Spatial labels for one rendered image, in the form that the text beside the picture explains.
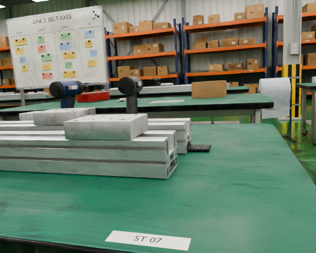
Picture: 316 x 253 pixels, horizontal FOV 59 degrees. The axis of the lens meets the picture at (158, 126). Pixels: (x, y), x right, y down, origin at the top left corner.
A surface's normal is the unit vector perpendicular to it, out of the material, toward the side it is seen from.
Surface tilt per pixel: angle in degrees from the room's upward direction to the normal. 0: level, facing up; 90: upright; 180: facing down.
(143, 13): 90
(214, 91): 89
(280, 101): 103
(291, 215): 0
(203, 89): 89
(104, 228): 0
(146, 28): 95
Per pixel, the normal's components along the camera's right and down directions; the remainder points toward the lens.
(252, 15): -0.21, 0.26
